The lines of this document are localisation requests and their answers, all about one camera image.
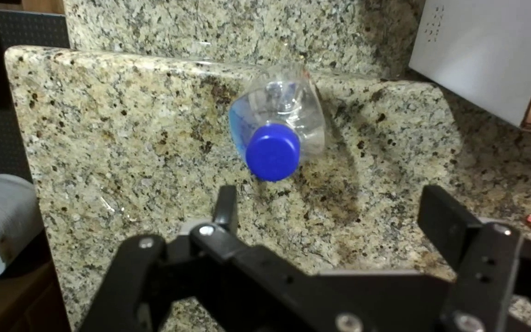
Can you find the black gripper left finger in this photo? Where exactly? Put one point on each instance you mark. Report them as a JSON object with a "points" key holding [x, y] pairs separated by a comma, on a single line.
{"points": [[155, 270]]}

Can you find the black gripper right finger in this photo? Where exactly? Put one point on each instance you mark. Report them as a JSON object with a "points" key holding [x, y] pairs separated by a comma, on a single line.
{"points": [[480, 278]]}

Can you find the Fiji water bottle blue cap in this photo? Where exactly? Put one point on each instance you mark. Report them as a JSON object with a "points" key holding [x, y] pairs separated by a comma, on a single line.
{"points": [[275, 141]]}

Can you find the white cardboard box brown inside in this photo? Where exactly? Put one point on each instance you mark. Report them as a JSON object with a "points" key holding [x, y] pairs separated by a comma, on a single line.
{"points": [[487, 56]]}

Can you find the white paper towel roll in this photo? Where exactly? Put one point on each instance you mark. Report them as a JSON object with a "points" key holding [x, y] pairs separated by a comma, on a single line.
{"points": [[0, 222]]}

